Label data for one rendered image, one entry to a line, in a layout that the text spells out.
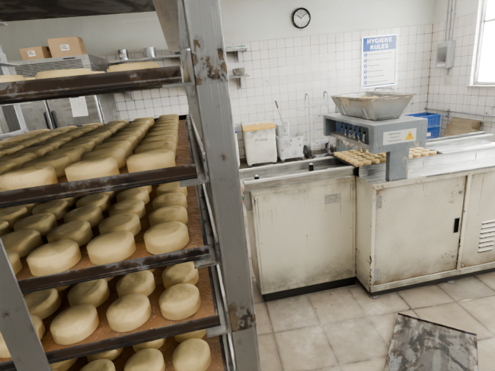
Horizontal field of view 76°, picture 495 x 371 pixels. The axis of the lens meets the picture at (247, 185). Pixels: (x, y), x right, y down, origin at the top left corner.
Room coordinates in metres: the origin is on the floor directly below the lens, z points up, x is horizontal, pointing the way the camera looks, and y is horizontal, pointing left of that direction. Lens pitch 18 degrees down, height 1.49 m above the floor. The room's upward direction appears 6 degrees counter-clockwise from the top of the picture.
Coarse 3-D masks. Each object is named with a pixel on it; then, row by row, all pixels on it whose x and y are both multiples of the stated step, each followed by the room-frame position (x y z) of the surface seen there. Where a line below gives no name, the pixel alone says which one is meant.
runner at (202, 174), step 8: (192, 120) 0.60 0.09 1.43; (192, 128) 0.63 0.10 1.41; (192, 136) 0.58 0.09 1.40; (192, 144) 0.50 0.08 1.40; (200, 144) 0.34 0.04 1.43; (200, 152) 0.33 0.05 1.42; (200, 160) 0.38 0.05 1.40; (200, 168) 0.34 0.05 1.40; (200, 176) 0.31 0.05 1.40; (184, 184) 0.29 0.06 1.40; (192, 184) 0.29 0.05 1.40
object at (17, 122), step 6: (0, 48) 0.85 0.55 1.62; (0, 66) 0.83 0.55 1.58; (0, 72) 0.82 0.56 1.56; (6, 72) 0.84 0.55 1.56; (6, 108) 0.82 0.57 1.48; (12, 108) 0.82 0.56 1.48; (18, 108) 0.84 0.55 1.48; (6, 114) 0.82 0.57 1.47; (12, 114) 0.82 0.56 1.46; (18, 114) 0.83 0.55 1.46; (6, 120) 0.82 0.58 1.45; (12, 120) 0.82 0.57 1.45; (18, 120) 0.83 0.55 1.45; (12, 126) 0.82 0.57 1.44; (18, 126) 0.83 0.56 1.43; (24, 126) 0.85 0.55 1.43
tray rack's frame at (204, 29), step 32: (192, 0) 0.29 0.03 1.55; (192, 32) 0.29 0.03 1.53; (192, 64) 0.29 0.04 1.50; (224, 64) 0.30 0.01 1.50; (224, 96) 0.30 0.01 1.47; (224, 128) 0.30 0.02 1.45; (224, 160) 0.30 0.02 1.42; (224, 192) 0.29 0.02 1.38; (224, 224) 0.29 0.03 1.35; (0, 256) 0.27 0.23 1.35; (224, 256) 0.29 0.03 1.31; (0, 288) 0.27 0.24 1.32; (224, 288) 0.31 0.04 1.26; (0, 320) 0.26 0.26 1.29; (32, 352) 0.27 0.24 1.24; (256, 352) 0.30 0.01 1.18
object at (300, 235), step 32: (256, 192) 1.84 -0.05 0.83; (288, 192) 1.86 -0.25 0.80; (320, 192) 1.89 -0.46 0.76; (352, 192) 1.92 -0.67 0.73; (256, 224) 1.84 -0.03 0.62; (288, 224) 1.86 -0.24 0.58; (320, 224) 1.89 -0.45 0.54; (352, 224) 1.92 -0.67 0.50; (256, 256) 1.85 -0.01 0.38; (288, 256) 1.86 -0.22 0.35; (320, 256) 1.89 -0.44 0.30; (352, 256) 1.92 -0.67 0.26; (288, 288) 1.86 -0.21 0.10; (320, 288) 1.92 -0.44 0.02
